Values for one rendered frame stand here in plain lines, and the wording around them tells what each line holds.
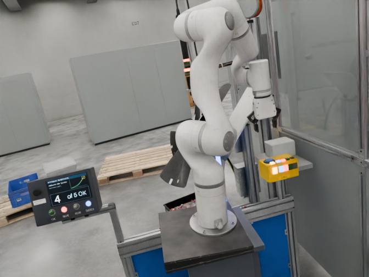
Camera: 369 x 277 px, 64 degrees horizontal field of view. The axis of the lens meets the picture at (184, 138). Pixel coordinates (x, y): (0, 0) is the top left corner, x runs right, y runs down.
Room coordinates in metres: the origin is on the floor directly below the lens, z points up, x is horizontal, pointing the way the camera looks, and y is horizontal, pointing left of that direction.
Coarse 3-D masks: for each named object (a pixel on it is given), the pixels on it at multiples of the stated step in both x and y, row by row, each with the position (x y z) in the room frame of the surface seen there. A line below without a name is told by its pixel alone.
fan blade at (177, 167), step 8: (176, 152) 1.72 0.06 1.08; (176, 160) 1.69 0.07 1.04; (184, 160) 1.67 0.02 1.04; (168, 168) 1.70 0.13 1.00; (176, 168) 1.66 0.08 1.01; (184, 168) 1.64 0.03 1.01; (160, 176) 1.71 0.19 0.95; (168, 176) 1.66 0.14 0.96; (176, 176) 1.63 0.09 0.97; (184, 176) 1.60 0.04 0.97; (176, 184) 1.59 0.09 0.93; (184, 184) 1.57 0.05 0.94
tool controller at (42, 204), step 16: (48, 176) 1.26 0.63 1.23; (64, 176) 1.18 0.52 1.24; (80, 176) 1.18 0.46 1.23; (32, 192) 1.15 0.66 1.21; (48, 192) 1.15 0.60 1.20; (64, 192) 1.16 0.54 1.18; (80, 192) 1.16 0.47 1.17; (96, 192) 1.19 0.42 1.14; (32, 208) 1.13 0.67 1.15; (48, 208) 1.13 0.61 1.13; (80, 208) 1.14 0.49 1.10; (96, 208) 1.15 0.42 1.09
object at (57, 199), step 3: (60, 192) 1.15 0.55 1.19; (51, 195) 1.15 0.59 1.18; (54, 195) 1.15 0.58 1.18; (57, 195) 1.15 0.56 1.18; (60, 195) 1.15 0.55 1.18; (51, 198) 1.14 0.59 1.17; (54, 198) 1.14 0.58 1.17; (57, 198) 1.15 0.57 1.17; (60, 198) 1.15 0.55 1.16; (63, 198) 1.15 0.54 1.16; (51, 201) 1.14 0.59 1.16; (54, 201) 1.14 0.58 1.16; (57, 201) 1.14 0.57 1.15; (60, 201) 1.14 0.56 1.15; (63, 201) 1.14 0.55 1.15; (54, 204) 1.14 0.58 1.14; (57, 204) 1.14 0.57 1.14
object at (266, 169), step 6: (276, 156) 1.39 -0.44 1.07; (282, 156) 1.38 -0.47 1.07; (288, 156) 1.37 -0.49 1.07; (264, 162) 1.34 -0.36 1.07; (276, 162) 1.32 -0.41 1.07; (282, 162) 1.31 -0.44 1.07; (288, 162) 1.31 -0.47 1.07; (294, 162) 1.31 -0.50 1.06; (264, 168) 1.33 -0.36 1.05; (270, 168) 1.29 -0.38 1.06; (264, 174) 1.33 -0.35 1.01; (270, 174) 1.29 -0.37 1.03; (276, 174) 1.30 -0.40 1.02; (282, 174) 1.30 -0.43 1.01; (288, 174) 1.31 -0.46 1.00; (294, 174) 1.31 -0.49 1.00; (270, 180) 1.29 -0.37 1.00; (276, 180) 1.30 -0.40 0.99
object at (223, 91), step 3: (225, 84) 1.65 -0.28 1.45; (228, 84) 1.71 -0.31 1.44; (222, 87) 1.64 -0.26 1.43; (225, 87) 1.69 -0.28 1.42; (228, 87) 1.74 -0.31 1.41; (219, 90) 1.61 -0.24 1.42; (222, 90) 1.68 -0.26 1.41; (225, 90) 1.72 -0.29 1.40; (228, 90) 1.77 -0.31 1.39; (222, 93) 1.72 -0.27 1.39; (225, 93) 1.75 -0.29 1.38; (222, 96) 1.74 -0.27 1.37; (222, 99) 1.76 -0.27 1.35
